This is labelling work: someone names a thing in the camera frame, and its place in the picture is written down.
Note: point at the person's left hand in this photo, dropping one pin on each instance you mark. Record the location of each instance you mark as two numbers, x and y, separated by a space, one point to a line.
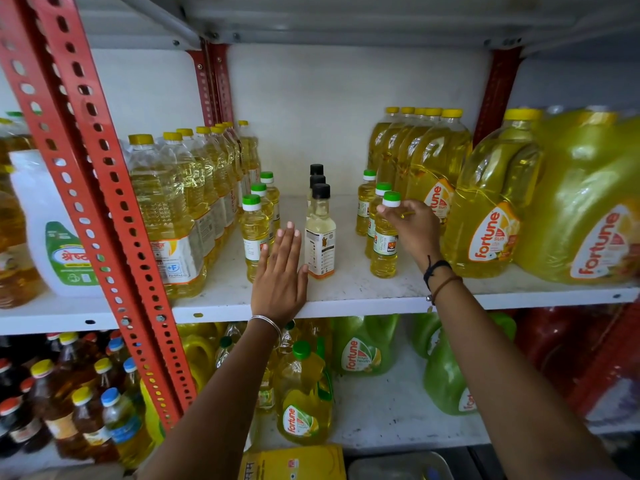
277 289

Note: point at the person's right hand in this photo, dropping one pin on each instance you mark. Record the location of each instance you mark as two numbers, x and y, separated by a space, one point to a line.
417 232

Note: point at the person's right thumb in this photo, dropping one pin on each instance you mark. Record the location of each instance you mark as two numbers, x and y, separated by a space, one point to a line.
387 212

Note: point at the person's left middle finger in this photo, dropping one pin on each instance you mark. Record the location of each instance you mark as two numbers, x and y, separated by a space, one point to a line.
281 249

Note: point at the person's left thumb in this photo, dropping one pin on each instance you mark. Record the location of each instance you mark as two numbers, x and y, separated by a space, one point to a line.
303 279

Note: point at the person's left little finger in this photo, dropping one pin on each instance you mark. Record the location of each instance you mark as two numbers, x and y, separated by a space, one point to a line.
262 262

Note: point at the small green-capped oil bottle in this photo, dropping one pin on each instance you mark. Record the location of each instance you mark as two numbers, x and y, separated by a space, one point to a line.
364 204
252 234
384 254
268 209
274 199
371 234

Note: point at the person's left forearm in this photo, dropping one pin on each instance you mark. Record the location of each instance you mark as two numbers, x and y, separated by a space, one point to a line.
225 404

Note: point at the person's right forearm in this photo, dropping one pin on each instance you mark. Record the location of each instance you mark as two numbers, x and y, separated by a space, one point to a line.
510 394

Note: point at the black-capped clear oil bottle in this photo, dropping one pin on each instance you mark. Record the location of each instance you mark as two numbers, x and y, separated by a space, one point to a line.
320 244
316 180
316 169

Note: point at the white metal shelf board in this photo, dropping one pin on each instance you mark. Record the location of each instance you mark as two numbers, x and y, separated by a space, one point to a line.
390 409
350 294

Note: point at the silver bangle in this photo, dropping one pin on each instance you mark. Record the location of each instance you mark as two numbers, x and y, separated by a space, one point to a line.
270 322

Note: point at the row of yellow-capped oil jugs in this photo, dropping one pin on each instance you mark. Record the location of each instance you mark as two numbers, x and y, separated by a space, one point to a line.
435 154

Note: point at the green oil jug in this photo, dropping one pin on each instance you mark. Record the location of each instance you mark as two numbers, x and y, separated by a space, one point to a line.
425 334
450 374
362 344

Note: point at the slim green-capped oil bottle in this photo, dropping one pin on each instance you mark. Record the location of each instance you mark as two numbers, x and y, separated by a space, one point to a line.
223 350

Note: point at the row of tall oil bottles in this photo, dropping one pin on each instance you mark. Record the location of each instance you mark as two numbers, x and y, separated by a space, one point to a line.
165 219

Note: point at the yellow plastic oil can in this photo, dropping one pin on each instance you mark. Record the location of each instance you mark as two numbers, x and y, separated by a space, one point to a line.
197 349

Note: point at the green-capped yellow oil jug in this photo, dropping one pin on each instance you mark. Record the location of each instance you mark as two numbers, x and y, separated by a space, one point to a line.
302 394

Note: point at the red perforated steel upright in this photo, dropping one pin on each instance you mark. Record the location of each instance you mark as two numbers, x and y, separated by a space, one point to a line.
497 89
212 84
95 159

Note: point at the yellow printed packet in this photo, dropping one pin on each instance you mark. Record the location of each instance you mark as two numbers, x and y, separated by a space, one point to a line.
295 464

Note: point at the grey metal shelf board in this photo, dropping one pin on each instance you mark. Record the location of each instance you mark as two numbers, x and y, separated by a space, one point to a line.
350 19

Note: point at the huge yellow oil can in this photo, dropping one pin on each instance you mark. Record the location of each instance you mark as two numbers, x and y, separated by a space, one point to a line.
585 194

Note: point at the red oil jug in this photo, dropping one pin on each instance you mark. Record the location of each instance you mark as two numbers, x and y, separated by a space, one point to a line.
545 344

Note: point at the white jug with green label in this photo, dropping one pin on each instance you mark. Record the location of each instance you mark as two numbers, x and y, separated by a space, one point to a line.
45 209

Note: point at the cluster of dark oil bottles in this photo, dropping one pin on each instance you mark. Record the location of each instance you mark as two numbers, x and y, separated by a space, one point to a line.
65 404

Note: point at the amber oil jug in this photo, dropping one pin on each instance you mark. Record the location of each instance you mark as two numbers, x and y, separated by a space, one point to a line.
12 139
15 274

